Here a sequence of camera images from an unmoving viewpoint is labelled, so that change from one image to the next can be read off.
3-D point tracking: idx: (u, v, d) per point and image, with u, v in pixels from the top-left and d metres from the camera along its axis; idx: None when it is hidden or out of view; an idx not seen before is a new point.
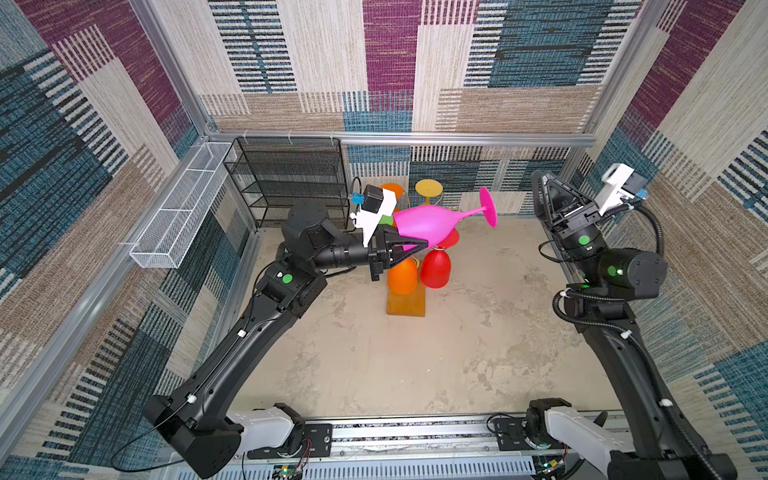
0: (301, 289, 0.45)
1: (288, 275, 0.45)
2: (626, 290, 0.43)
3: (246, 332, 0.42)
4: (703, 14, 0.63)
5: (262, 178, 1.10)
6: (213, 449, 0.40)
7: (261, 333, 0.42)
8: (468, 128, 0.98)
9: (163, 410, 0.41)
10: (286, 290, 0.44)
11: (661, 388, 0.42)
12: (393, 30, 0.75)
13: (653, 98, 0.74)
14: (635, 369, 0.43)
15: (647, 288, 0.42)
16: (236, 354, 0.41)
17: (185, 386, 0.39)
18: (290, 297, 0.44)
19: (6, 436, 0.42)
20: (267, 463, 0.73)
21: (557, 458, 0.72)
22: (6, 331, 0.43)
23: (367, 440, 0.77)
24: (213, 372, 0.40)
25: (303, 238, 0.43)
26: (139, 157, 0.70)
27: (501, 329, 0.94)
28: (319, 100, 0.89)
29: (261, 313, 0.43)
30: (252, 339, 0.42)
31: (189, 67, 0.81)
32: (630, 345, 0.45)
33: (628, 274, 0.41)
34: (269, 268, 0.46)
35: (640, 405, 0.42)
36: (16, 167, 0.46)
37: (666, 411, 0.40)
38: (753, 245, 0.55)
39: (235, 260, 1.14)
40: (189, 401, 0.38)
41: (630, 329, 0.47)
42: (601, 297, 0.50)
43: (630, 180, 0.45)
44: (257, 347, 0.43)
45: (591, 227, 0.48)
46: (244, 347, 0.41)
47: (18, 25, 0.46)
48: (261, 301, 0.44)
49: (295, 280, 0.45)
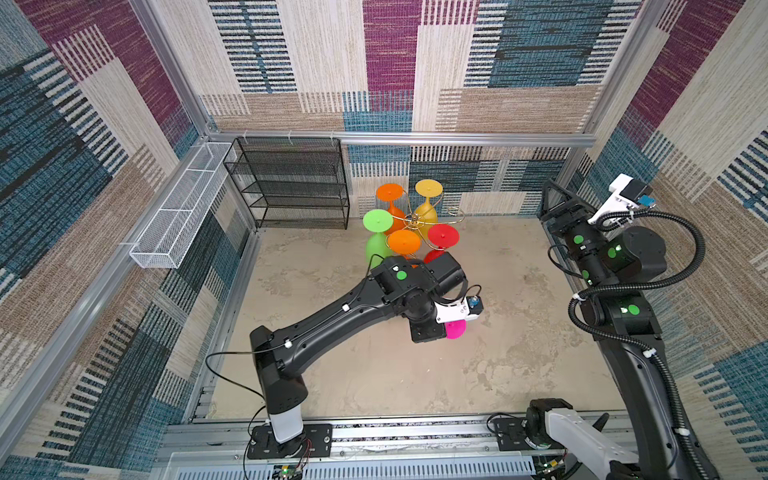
0: (409, 290, 0.44)
1: (403, 273, 0.45)
2: (633, 268, 0.42)
3: (349, 308, 0.44)
4: (703, 14, 0.63)
5: (262, 178, 1.10)
6: (285, 393, 0.44)
7: (360, 314, 0.43)
8: (468, 128, 0.98)
9: (265, 343, 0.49)
10: (396, 285, 0.44)
11: (681, 415, 0.39)
12: (393, 30, 0.75)
13: (653, 98, 0.74)
14: (653, 391, 0.40)
15: (653, 261, 0.40)
16: (333, 322, 0.43)
17: (286, 331, 0.43)
18: (398, 291, 0.44)
19: (6, 437, 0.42)
20: (267, 463, 0.73)
21: (557, 458, 0.72)
22: (6, 331, 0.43)
23: (367, 440, 0.77)
24: (309, 329, 0.43)
25: (447, 269, 0.49)
26: (139, 157, 0.70)
27: (501, 329, 0.94)
28: (319, 100, 0.89)
29: (368, 295, 0.44)
30: (353, 315, 0.43)
31: (189, 67, 0.81)
32: (651, 364, 0.42)
33: (626, 245, 0.42)
34: (390, 262, 0.47)
35: (652, 428, 0.40)
36: (16, 167, 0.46)
37: (681, 439, 0.38)
38: (753, 245, 0.55)
39: (235, 260, 1.14)
40: (287, 345, 0.42)
41: (655, 347, 0.42)
42: (612, 286, 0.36)
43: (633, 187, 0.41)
44: (351, 325, 0.44)
45: (585, 224, 0.51)
46: (342, 319, 0.43)
47: (18, 25, 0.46)
48: (370, 284, 0.45)
49: (407, 279, 0.44)
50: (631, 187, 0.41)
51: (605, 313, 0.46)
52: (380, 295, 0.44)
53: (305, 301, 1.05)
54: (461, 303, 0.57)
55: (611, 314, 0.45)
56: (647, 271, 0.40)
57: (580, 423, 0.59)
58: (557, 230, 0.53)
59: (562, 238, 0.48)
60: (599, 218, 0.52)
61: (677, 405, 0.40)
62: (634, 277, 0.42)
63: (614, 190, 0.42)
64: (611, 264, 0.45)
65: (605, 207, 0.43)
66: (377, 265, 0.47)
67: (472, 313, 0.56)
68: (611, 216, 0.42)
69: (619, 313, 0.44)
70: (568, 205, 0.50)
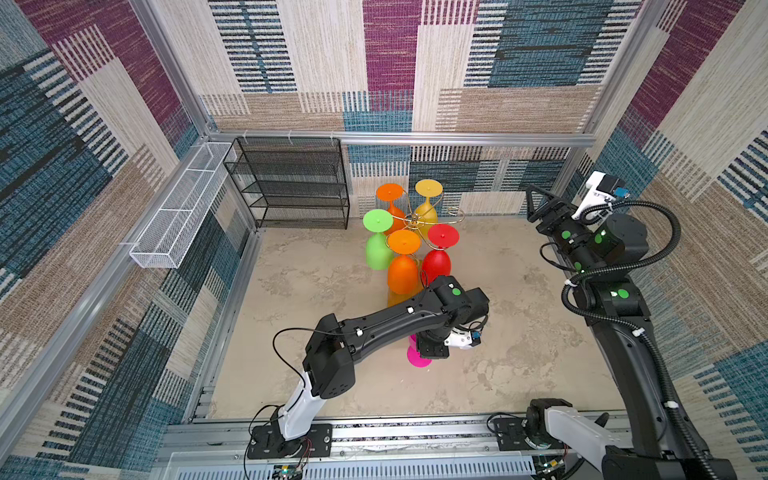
0: (461, 305, 0.52)
1: (457, 288, 0.55)
2: (618, 251, 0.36)
3: (413, 310, 0.51)
4: (703, 14, 0.63)
5: (262, 178, 1.10)
6: (344, 377, 0.48)
7: (422, 318, 0.51)
8: (468, 128, 0.98)
9: (337, 329, 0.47)
10: (452, 299, 0.53)
11: (669, 388, 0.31)
12: (393, 30, 0.75)
13: (653, 97, 0.74)
14: (642, 366, 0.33)
15: (637, 242, 0.43)
16: (399, 321, 0.50)
17: (356, 320, 0.50)
18: (456, 304, 0.52)
19: (7, 436, 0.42)
20: (267, 463, 0.73)
21: (557, 458, 0.72)
22: (6, 331, 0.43)
23: (367, 440, 0.77)
24: (383, 322, 0.50)
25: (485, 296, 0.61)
26: (139, 157, 0.70)
27: (501, 329, 0.94)
28: (319, 100, 0.89)
29: (427, 302, 0.52)
30: (416, 317, 0.51)
31: (188, 67, 0.81)
32: (640, 343, 0.43)
33: (609, 229, 0.46)
34: (443, 277, 0.56)
35: (643, 403, 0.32)
36: (16, 167, 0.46)
37: (671, 412, 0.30)
38: (753, 245, 0.55)
39: (235, 260, 1.14)
40: (359, 334, 0.48)
41: (644, 326, 0.44)
42: (603, 268, 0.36)
43: (608, 182, 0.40)
44: (414, 327, 0.52)
45: (570, 220, 0.55)
46: (407, 320, 0.50)
47: (18, 25, 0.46)
48: (428, 293, 0.54)
49: (462, 296, 0.54)
50: (606, 181, 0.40)
51: (596, 298, 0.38)
52: (439, 305, 0.52)
53: (305, 301, 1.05)
54: (464, 335, 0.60)
55: (602, 298, 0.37)
56: (631, 253, 0.43)
57: (578, 417, 0.60)
58: (546, 229, 0.57)
59: (552, 236, 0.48)
60: (582, 212, 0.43)
61: (666, 379, 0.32)
62: (619, 261, 0.45)
63: (589, 186, 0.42)
64: (598, 250, 0.49)
65: (585, 202, 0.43)
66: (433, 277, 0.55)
67: (471, 344, 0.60)
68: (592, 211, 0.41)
69: (610, 296, 0.47)
70: (552, 202, 0.54)
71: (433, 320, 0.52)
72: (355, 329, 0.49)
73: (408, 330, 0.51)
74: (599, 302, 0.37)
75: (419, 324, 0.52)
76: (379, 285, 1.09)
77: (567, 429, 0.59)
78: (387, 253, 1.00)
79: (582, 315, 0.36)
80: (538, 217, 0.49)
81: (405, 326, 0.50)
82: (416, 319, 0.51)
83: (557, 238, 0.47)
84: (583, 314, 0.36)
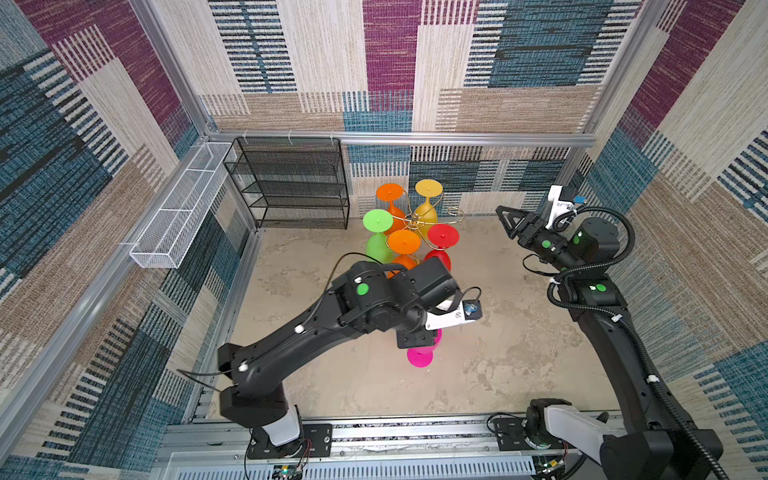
0: (372, 308, 0.36)
1: (364, 285, 0.38)
2: (594, 249, 0.51)
3: (302, 330, 0.39)
4: (703, 13, 0.62)
5: (262, 178, 1.10)
6: (251, 415, 0.42)
7: (316, 337, 0.38)
8: (468, 127, 0.98)
9: (226, 363, 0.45)
10: (356, 301, 0.37)
11: (649, 365, 0.44)
12: (393, 30, 0.75)
13: (652, 97, 0.75)
14: (623, 348, 0.45)
15: (608, 239, 0.49)
16: (284, 343, 0.39)
17: (245, 352, 0.41)
18: (356, 310, 0.36)
19: (6, 436, 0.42)
20: (267, 463, 0.73)
21: (557, 458, 0.72)
22: (6, 331, 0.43)
23: (367, 440, 0.77)
24: (265, 354, 0.39)
25: (434, 279, 0.40)
26: (139, 157, 0.70)
27: (501, 329, 0.94)
28: (319, 100, 0.89)
29: (323, 314, 0.38)
30: (304, 339, 0.38)
31: (189, 67, 0.81)
32: (619, 328, 0.47)
33: (586, 231, 0.51)
34: (354, 268, 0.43)
35: (628, 381, 0.44)
36: (16, 166, 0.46)
37: (653, 387, 0.42)
38: (753, 245, 0.55)
39: (235, 260, 1.14)
40: (241, 369, 0.40)
41: (621, 313, 0.49)
42: (582, 266, 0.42)
43: (566, 193, 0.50)
44: (312, 345, 0.38)
45: (542, 229, 0.61)
46: (294, 344, 0.38)
47: (18, 25, 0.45)
48: (329, 301, 0.39)
49: (369, 294, 0.37)
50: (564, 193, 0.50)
51: (578, 293, 0.52)
52: (336, 316, 0.37)
53: (305, 301, 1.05)
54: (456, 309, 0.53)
55: (583, 292, 0.52)
56: (604, 250, 0.49)
57: (576, 413, 0.60)
58: (523, 243, 0.60)
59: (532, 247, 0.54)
60: (553, 222, 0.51)
61: (645, 358, 0.44)
62: (594, 257, 0.51)
63: (552, 200, 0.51)
64: (577, 251, 0.54)
65: (553, 213, 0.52)
66: (340, 276, 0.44)
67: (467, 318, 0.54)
68: (562, 218, 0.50)
69: (588, 289, 0.52)
70: (527, 218, 0.59)
71: (335, 334, 0.38)
72: (240, 364, 0.40)
73: (310, 356, 0.40)
74: (580, 296, 0.52)
75: (311, 345, 0.38)
76: None
77: (567, 427, 0.59)
78: (387, 253, 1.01)
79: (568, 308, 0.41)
80: (515, 232, 0.61)
81: (292, 349, 0.38)
82: (305, 341, 0.38)
83: (538, 248, 0.62)
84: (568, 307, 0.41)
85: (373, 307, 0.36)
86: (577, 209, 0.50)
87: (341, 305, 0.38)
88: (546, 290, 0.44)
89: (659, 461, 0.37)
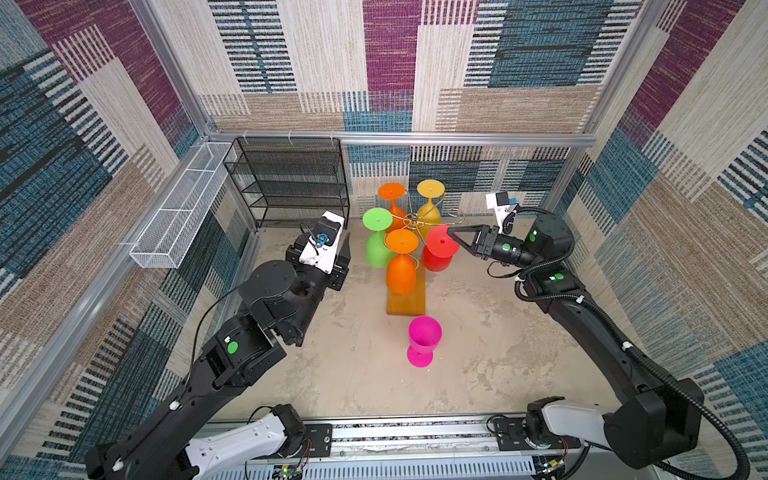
0: (242, 362, 0.38)
1: (233, 343, 0.39)
2: (548, 244, 0.55)
3: (179, 404, 0.38)
4: (703, 14, 0.63)
5: (262, 178, 1.10)
6: None
7: (193, 408, 0.38)
8: (468, 128, 0.98)
9: (98, 467, 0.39)
10: (228, 362, 0.38)
11: (620, 335, 0.47)
12: (393, 30, 0.75)
13: (653, 98, 0.74)
14: (595, 324, 0.49)
15: (559, 235, 0.53)
16: (159, 425, 0.37)
17: (121, 446, 0.38)
18: (229, 370, 0.37)
19: (6, 436, 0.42)
20: (267, 464, 0.73)
21: (557, 458, 0.72)
22: (6, 331, 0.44)
23: (367, 440, 0.77)
24: (143, 440, 0.37)
25: (284, 286, 0.36)
26: (138, 157, 0.70)
27: (501, 329, 0.94)
28: (319, 101, 0.89)
29: (197, 384, 0.38)
30: (181, 413, 0.37)
31: (189, 67, 0.81)
32: (586, 307, 0.51)
33: (540, 230, 0.54)
34: (220, 330, 0.40)
35: (608, 353, 0.46)
36: (16, 167, 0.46)
37: (629, 353, 0.45)
38: (753, 245, 0.55)
39: (235, 260, 1.14)
40: (115, 468, 0.37)
41: (583, 293, 0.53)
42: (543, 261, 0.56)
43: (498, 201, 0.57)
44: (184, 425, 0.38)
45: (497, 236, 0.62)
46: (171, 422, 0.37)
47: (18, 25, 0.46)
48: (201, 369, 0.39)
49: (241, 350, 0.38)
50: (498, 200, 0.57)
51: (542, 286, 0.56)
52: (210, 381, 0.38)
53: None
54: (312, 246, 0.46)
55: (545, 283, 0.55)
56: (558, 244, 0.52)
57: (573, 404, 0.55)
58: (486, 252, 0.60)
59: (491, 257, 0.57)
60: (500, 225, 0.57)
61: (615, 329, 0.48)
62: (550, 251, 0.55)
63: (493, 207, 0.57)
64: (536, 247, 0.57)
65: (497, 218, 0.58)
66: (208, 341, 0.40)
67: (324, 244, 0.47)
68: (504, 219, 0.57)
69: (550, 281, 0.55)
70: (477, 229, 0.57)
71: (212, 402, 0.39)
72: (114, 462, 0.37)
73: (192, 433, 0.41)
74: (545, 287, 0.56)
75: (190, 419, 0.39)
76: (379, 285, 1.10)
77: (566, 418, 0.59)
78: (386, 253, 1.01)
79: (535, 300, 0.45)
80: (475, 245, 0.63)
81: (170, 428, 0.37)
82: (183, 416, 0.38)
83: (498, 254, 0.63)
84: (534, 299, 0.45)
85: (245, 362, 0.38)
86: (516, 209, 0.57)
87: (215, 368, 0.38)
88: (514, 289, 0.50)
89: (656, 421, 0.39)
